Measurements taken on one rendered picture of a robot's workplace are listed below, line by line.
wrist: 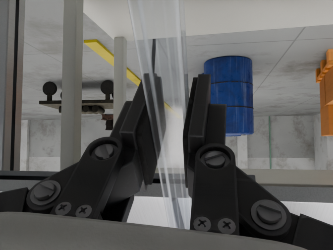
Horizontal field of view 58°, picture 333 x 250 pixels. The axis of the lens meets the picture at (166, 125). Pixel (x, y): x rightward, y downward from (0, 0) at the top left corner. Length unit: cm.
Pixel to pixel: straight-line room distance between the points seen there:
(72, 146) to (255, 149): 941
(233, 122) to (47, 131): 898
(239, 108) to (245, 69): 42
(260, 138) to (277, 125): 63
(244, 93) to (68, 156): 275
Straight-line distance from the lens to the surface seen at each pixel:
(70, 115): 63
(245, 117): 321
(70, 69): 64
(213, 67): 329
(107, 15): 80
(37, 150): 1159
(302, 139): 1020
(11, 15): 57
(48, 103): 463
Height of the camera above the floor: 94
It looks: 4 degrees down
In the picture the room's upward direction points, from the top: 180 degrees clockwise
